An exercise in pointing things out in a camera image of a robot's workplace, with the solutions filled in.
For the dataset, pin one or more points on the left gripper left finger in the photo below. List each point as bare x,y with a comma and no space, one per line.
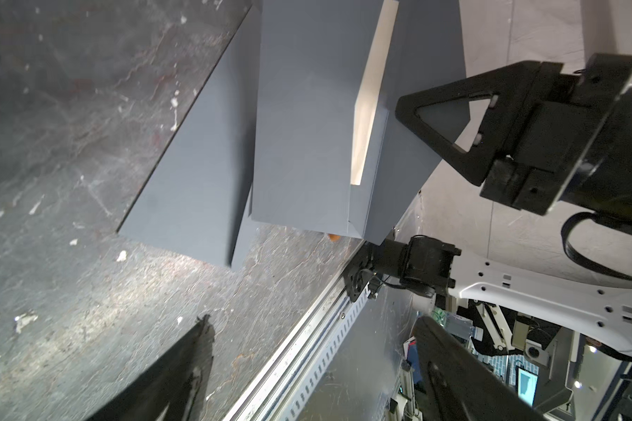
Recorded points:
173,388

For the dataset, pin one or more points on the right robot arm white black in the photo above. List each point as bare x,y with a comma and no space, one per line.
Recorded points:
429,267

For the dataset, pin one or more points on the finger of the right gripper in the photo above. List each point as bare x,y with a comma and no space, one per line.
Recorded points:
437,116

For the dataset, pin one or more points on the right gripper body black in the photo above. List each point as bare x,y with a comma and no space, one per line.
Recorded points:
576,146

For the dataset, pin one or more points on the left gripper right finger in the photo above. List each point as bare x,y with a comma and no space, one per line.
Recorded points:
473,392

